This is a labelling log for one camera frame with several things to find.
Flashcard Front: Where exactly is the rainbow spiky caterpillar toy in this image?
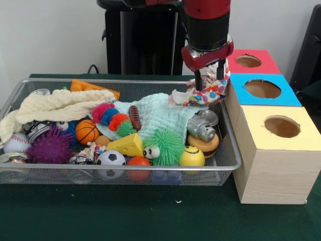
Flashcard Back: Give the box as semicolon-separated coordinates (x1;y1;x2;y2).
90;102;138;138

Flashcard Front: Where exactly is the yellow cheese wedge toy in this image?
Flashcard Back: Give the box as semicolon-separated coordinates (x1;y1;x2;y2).
106;133;144;158

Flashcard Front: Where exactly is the green spiky toy with eyes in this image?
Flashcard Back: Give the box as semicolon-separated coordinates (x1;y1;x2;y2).
142;129;186;166

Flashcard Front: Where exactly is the purple spiky ball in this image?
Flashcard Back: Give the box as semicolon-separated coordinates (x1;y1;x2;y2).
26;126;76;164

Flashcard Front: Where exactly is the colourful polka dot cloth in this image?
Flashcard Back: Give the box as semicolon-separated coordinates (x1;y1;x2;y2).
167;61;231;107

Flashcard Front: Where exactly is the mint green waffle cloth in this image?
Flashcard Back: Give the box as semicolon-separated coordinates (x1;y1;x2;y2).
96;93;201;141

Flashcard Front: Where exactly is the yellow smiley ball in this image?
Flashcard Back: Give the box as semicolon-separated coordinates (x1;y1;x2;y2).
179;145;206;167

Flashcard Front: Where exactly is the wooden box with three holes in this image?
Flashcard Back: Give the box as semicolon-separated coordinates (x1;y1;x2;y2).
214;49;321;205

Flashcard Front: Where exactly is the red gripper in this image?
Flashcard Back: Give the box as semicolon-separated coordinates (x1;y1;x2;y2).
181;35;234;91

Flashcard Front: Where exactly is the black metal stand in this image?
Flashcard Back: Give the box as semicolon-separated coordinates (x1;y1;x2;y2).
289;4;321;101

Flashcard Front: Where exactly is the metal mesh bin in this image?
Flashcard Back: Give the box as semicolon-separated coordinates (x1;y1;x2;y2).
0;78;243;187

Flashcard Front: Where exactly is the cream waffle cloth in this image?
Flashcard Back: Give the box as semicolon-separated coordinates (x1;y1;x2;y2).
0;89;116;149

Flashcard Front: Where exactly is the silver toy camera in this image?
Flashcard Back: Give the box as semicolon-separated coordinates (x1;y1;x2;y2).
187;109;219;142

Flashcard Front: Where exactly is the dark green table cloth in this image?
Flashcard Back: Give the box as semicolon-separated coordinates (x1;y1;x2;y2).
0;73;321;241

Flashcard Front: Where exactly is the black and white soccer ball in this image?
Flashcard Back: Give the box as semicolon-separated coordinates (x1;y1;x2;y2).
96;149;127;180

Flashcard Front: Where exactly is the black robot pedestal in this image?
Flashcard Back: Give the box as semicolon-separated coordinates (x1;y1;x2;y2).
96;0;191;75

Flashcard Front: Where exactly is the small orange basketball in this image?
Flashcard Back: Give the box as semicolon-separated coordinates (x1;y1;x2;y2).
75;119;100;146

